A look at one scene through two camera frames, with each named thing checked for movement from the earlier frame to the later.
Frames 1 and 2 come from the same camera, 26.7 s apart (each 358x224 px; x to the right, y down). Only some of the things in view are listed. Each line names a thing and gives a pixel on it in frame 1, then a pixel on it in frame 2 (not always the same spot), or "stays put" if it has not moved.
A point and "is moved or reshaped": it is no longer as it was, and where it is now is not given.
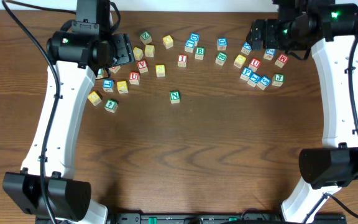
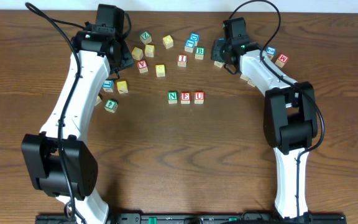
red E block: (114, 69) is moved or reshaped
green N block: (174, 97) stays put
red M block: (281, 60) stays put
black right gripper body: (255, 35) to (217, 51)
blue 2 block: (269, 53) stays put
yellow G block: (94, 98) stays put
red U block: (134, 78) to (199, 97)
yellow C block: (138, 53) stays put
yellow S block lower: (160, 70) stays put
